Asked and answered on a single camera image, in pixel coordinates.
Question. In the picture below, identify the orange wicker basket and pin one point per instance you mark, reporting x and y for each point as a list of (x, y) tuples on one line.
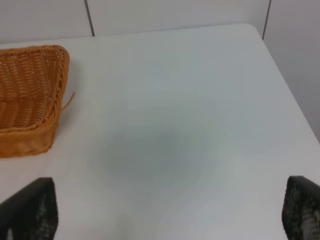
[(33, 81)]

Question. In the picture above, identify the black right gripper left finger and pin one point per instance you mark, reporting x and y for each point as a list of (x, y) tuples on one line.
[(31, 213)]

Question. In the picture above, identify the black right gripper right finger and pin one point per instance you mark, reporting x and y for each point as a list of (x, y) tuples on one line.
[(301, 209)]

